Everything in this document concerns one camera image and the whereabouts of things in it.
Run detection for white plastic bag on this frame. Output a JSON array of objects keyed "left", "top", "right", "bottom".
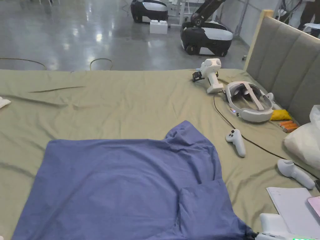
[{"left": 283, "top": 105, "right": 320, "bottom": 172}]

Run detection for bed with pale green sheet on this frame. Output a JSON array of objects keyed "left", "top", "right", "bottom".
[{"left": 0, "top": 67, "right": 320, "bottom": 240}]

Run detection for black cable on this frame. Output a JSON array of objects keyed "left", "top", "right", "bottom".
[{"left": 213, "top": 93, "right": 320, "bottom": 181}]

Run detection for dark blue shirt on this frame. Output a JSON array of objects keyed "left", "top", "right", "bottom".
[{"left": 11, "top": 120, "right": 256, "bottom": 240}]

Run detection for white notebook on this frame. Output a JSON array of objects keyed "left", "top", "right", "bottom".
[{"left": 266, "top": 187, "right": 320, "bottom": 236}]

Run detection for white headset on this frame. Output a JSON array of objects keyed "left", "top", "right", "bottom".
[{"left": 225, "top": 81, "right": 274, "bottom": 123}]

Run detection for white hand controller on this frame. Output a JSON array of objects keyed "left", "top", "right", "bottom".
[
  {"left": 277, "top": 159, "right": 316, "bottom": 190},
  {"left": 266, "top": 92, "right": 276, "bottom": 109},
  {"left": 225, "top": 128, "right": 247, "bottom": 158}
]

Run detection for grey padded headboard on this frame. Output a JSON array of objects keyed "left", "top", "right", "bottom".
[{"left": 243, "top": 9, "right": 320, "bottom": 126}]

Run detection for yellow bag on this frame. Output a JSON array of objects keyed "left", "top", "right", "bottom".
[{"left": 271, "top": 109, "right": 292, "bottom": 122}]

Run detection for pink phone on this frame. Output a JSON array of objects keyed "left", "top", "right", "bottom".
[{"left": 307, "top": 196, "right": 320, "bottom": 218}]

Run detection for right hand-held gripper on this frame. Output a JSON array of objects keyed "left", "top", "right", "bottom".
[{"left": 244, "top": 213, "right": 320, "bottom": 240}]

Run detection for white cloth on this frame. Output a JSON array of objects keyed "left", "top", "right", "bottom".
[{"left": 0, "top": 96, "right": 12, "bottom": 109}]

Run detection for spare white hand-held gripper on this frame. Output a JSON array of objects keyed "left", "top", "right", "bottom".
[{"left": 192, "top": 58, "right": 224, "bottom": 95}]

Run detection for orange batteries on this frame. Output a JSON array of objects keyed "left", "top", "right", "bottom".
[{"left": 278, "top": 120, "right": 299, "bottom": 133}]

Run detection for black and white robot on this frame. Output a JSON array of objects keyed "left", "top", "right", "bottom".
[
  {"left": 130, "top": 0, "right": 169, "bottom": 24},
  {"left": 180, "top": 0, "right": 234, "bottom": 56}
]

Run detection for white block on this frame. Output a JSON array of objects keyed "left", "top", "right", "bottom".
[{"left": 149, "top": 20, "right": 169, "bottom": 34}]

